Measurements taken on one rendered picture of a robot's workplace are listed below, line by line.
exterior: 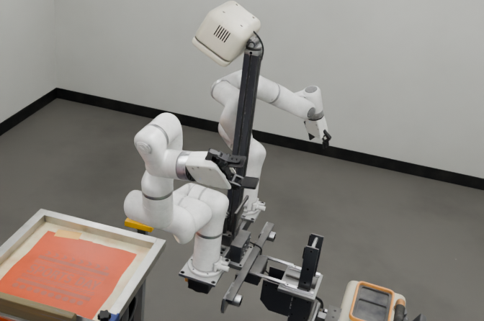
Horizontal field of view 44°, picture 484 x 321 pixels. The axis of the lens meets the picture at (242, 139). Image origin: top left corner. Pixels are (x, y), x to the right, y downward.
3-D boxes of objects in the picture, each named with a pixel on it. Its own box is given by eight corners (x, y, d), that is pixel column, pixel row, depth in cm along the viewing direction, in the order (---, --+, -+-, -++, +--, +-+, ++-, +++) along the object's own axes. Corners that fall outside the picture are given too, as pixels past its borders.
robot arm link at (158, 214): (192, 224, 181) (150, 209, 186) (192, 170, 169) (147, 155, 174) (165, 260, 169) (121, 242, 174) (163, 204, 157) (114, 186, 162)
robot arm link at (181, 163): (186, 188, 154) (196, 189, 152) (172, 169, 147) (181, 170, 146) (197, 164, 157) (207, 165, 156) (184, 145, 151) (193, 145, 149)
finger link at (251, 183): (235, 191, 151) (258, 195, 147) (230, 185, 148) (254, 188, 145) (239, 181, 152) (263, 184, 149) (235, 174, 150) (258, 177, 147)
